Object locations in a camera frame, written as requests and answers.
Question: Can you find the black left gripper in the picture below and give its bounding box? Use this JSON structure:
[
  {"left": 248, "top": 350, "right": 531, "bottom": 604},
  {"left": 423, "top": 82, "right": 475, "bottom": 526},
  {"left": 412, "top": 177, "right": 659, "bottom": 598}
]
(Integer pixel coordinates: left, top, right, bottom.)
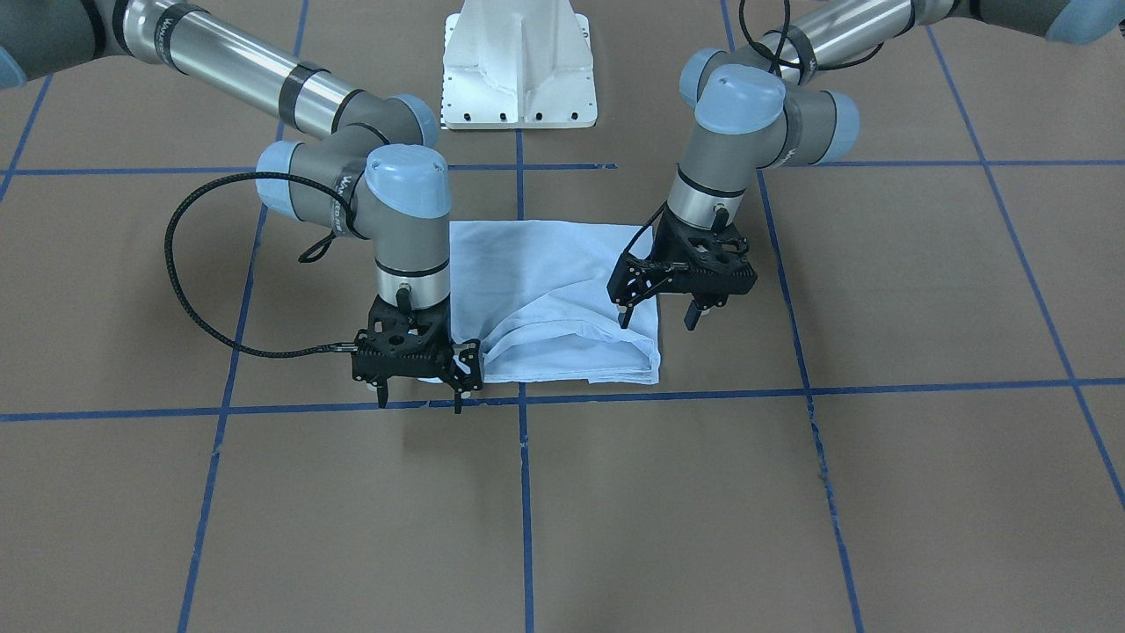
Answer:
[{"left": 608, "top": 206, "right": 757, "bottom": 331}]

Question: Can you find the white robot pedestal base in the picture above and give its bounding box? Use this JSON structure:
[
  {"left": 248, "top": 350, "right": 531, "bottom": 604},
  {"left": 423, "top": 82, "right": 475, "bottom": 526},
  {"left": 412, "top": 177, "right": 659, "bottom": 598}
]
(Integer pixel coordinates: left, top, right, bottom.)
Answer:
[{"left": 439, "top": 1, "right": 599, "bottom": 132}]

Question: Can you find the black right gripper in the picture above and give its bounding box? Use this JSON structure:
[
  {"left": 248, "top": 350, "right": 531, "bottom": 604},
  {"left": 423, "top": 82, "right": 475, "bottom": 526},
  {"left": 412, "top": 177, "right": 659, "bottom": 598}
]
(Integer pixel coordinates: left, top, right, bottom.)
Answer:
[{"left": 351, "top": 297, "right": 483, "bottom": 414}]

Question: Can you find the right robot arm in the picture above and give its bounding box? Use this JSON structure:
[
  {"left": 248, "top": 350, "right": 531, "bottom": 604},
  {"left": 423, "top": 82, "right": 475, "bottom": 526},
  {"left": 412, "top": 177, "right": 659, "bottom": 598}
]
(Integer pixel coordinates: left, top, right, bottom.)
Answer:
[{"left": 3, "top": 1, "right": 482, "bottom": 413}]

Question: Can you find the light blue t-shirt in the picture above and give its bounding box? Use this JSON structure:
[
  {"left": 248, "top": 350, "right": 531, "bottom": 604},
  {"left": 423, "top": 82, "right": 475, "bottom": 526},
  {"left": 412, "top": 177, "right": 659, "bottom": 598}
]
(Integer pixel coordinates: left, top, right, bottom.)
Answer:
[{"left": 450, "top": 220, "right": 662, "bottom": 385}]

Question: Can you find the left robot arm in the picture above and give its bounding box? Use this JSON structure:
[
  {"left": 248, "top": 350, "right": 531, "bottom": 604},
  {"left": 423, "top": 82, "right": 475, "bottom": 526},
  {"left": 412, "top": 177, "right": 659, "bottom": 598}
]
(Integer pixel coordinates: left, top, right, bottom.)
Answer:
[{"left": 608, "top": 1, "right": 1124, "bottom": 331}]

